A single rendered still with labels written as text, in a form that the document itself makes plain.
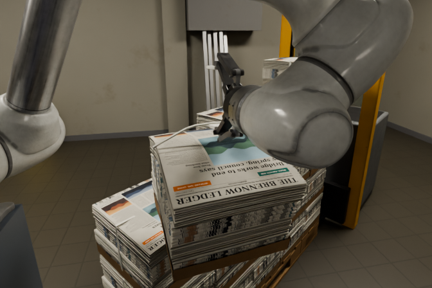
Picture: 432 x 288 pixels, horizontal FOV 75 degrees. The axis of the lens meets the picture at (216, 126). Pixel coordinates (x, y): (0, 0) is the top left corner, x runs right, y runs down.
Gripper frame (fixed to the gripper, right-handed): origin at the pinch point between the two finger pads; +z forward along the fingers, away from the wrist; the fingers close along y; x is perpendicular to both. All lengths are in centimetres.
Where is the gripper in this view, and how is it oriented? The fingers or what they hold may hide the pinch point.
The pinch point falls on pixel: (213, 95)
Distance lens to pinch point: 70.1
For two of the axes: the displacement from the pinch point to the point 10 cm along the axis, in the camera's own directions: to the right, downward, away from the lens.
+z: -3.3, -2.2, 9.2
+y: 0.0, 9.7, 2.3
